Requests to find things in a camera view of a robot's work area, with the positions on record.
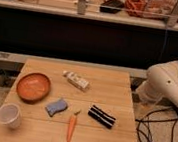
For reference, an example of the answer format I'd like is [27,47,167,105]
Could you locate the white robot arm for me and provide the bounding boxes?
[136,60,178,108]

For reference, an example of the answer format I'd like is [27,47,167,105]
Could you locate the orange ceramic bowl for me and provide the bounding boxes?
[16,72,51,102]

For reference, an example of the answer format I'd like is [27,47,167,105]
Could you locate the black bowl on shelf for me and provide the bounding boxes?
[99,0,124,14]

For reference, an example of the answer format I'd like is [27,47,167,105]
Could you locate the white tube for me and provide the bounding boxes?
[63,71,90,91]

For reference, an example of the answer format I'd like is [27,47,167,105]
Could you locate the wooden cutting board table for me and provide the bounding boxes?
[0,59,137,142]

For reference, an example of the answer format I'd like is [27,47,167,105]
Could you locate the blue sponge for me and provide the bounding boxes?
[45,98,68,117]

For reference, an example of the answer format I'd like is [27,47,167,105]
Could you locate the orange toy carrot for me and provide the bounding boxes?
[66,111,81,142]

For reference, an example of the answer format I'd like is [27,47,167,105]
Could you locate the orange crate on shelf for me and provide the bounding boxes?
[124,0,146,17]

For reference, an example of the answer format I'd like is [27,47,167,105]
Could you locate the black floor cables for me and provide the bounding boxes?
[131,102,178,142]

